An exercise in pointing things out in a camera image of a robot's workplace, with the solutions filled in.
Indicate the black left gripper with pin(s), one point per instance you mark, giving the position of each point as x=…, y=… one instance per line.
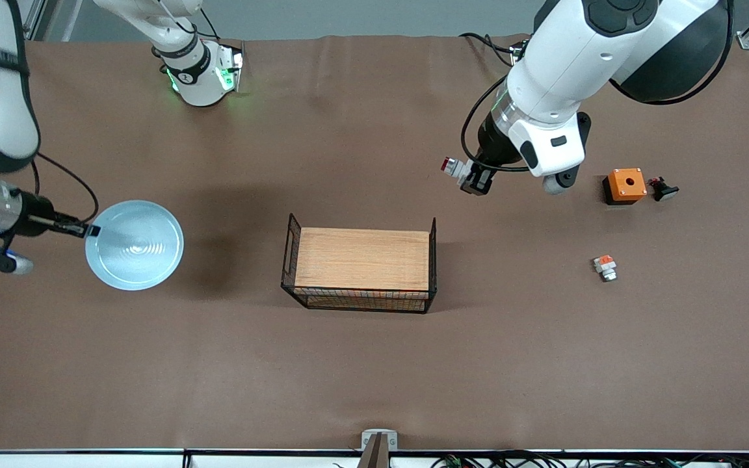
x=493, y=148

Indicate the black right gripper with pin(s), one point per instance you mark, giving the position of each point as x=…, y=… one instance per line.
x=36, y=215

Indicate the red push button switch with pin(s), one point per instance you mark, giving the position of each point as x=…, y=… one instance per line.
x=459, y=170

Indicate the light blue round plate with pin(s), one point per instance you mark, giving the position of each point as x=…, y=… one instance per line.
x=137, y=250

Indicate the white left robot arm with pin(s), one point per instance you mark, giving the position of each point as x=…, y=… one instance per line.
x=563, y=58

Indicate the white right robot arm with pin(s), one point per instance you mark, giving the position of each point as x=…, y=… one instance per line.
x=7, y=123

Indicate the black push button part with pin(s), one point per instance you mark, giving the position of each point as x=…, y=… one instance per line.
x=663, y=190

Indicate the small orange white contact block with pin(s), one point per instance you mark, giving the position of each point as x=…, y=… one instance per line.
x=605, y=267

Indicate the brown table cover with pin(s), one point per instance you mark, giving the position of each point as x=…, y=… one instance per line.
x=153, y=364

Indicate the orange button enclosure box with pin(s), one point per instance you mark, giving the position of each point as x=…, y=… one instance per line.
x=626, y=184

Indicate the grey table edge bracket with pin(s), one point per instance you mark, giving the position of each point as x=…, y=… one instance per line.
x=379, y=442

